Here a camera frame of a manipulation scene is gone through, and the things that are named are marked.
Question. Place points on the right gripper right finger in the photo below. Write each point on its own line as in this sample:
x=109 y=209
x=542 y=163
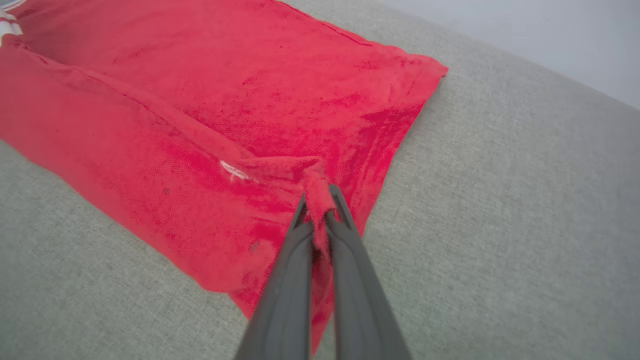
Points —
x=360 y=300

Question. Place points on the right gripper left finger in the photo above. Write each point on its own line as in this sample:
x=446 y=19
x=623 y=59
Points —
x=285 y=300

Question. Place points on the red and white jersey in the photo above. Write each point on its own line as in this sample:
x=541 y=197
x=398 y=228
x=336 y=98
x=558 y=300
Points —
x=200 y=100

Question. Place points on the grey fabric sofa seat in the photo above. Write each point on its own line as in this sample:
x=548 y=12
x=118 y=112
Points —
x=500 y=225

